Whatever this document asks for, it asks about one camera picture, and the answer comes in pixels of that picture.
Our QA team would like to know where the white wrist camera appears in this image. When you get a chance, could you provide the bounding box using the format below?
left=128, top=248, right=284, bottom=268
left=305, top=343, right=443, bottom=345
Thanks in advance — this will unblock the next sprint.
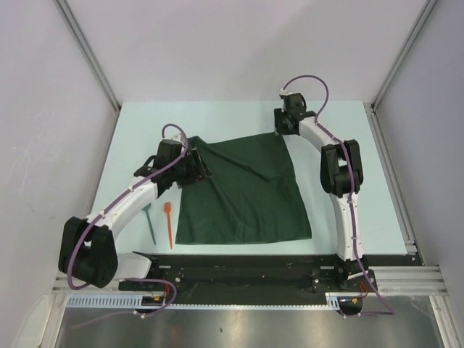
left=279, top=89, right=294, bottom=100
left=170, top=133, right=184, bottom=143

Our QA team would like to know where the left aluminium frame post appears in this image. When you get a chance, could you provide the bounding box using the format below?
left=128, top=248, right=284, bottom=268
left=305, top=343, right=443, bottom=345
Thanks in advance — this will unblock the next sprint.
left=53, top=0, right=122, bottom=113

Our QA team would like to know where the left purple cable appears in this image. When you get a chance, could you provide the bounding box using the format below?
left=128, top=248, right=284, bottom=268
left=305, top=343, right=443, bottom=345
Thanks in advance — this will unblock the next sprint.
left=65, top=123, right=189, bottom=320

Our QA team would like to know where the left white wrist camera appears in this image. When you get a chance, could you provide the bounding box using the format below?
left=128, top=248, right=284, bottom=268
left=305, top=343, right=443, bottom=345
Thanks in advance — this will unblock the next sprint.
left=170, top=133, right=184, bottom=143

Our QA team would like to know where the right aluminium frame post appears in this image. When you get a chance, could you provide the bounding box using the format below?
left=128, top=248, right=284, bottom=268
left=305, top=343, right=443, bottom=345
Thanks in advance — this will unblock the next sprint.
left=370, top=0, right=439, bottom=112

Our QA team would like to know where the orange plastic fork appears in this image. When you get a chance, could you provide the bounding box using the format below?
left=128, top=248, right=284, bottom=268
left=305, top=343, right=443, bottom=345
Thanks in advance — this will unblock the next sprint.
left=164, top=202, right=173, bottom=249

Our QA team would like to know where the dark green cloth napkin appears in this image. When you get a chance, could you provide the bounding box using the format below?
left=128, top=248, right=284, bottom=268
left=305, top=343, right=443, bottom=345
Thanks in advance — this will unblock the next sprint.
left=175, top=133, right=312, bottom=245

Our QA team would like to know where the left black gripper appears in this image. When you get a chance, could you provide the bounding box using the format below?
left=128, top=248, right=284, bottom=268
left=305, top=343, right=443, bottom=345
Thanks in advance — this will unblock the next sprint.
left=170, top=148, right=212, bottom=189

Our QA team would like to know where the right aluminium table rail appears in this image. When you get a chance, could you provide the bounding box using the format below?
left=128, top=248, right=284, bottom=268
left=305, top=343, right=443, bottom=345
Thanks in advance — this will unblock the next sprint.
left=363, top=103, right=421, bottom=257

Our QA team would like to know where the teal plastic utensil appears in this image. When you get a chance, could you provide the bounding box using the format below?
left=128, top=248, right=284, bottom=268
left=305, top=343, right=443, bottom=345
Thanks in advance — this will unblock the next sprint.
left=142, top=204, right=156, bottom=245

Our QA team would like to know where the aluminium frame post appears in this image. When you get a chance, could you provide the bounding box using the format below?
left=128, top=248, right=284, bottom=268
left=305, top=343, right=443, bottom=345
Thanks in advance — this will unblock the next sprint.
left=53, top=0, right=122, bottom=113
left=370, top=0, right=439, bottom=112

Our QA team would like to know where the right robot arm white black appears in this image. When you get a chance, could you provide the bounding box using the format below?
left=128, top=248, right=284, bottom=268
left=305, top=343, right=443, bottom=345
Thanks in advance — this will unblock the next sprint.
left=274, top=91, right=372, bottom=291

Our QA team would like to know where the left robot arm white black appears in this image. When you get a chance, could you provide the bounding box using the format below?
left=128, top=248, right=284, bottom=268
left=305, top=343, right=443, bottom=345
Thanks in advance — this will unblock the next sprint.
left=58, top=139, right=212, bottom=290

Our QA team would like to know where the front aluminium extrusion rail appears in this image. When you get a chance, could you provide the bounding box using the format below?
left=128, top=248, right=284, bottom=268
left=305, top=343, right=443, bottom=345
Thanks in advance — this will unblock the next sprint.
left=52, top=266, right=448, bottom=296

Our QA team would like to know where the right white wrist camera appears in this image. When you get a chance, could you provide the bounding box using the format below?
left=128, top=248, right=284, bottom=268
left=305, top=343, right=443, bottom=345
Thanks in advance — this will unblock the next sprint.
left=279, top=89, right=294, bottom=100

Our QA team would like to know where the white slotted cable duct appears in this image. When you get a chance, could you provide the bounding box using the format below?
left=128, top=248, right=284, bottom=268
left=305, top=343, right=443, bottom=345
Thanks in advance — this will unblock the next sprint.
left=66, top=293, right=363, bottom=311

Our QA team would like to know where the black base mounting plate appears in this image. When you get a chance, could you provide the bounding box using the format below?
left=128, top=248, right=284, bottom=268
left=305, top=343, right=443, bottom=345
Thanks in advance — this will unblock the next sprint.
left=118, top=254, right=422, bottom=305

